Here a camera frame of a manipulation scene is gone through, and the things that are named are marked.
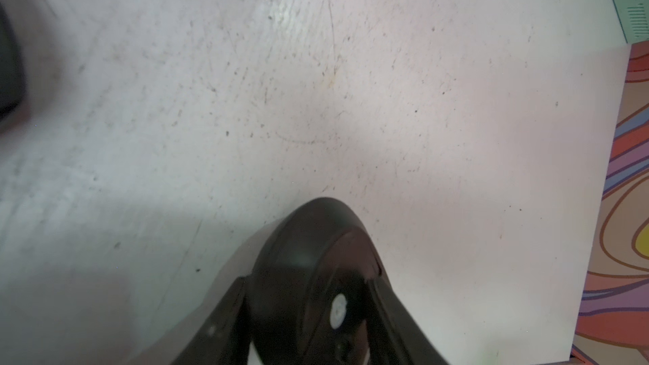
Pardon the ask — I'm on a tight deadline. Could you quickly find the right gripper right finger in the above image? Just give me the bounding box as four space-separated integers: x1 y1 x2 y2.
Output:
366 278 448 365

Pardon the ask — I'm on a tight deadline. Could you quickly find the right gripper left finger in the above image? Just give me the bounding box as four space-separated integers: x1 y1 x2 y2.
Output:
172 277 251 365

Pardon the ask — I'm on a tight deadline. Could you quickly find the black mouse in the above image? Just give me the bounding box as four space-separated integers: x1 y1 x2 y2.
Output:
247 198 386 364
0 7 26 119

